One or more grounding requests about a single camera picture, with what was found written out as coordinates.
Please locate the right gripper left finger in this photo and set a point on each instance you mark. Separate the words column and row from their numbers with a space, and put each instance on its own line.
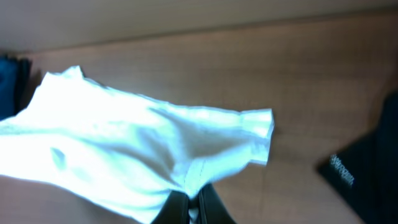
column 175, row 210

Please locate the black folded garment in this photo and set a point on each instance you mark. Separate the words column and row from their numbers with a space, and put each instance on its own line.
column 23, row 74

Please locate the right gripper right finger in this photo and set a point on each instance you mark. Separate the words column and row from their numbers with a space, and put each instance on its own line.
column 211, row 208

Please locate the blue folded shirt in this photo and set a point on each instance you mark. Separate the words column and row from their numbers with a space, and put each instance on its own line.
column 8, row 82

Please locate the black t-shirt with logo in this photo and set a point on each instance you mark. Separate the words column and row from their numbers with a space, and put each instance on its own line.
column 365, row 172

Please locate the white t-shirt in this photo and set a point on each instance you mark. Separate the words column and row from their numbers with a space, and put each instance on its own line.
column 127, row 152

